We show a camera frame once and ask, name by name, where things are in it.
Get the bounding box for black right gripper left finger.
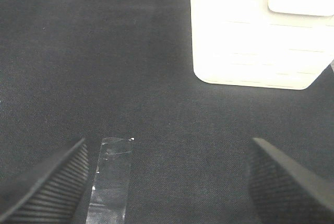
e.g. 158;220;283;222
1;138;89;223

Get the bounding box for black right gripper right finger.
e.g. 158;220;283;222
247;138;333;223

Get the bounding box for white plastic storage box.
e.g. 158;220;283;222
190;0;333;90

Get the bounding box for black mat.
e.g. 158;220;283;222
1;0;333;223

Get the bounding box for right clear tape strip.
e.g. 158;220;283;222
86;137;134;224

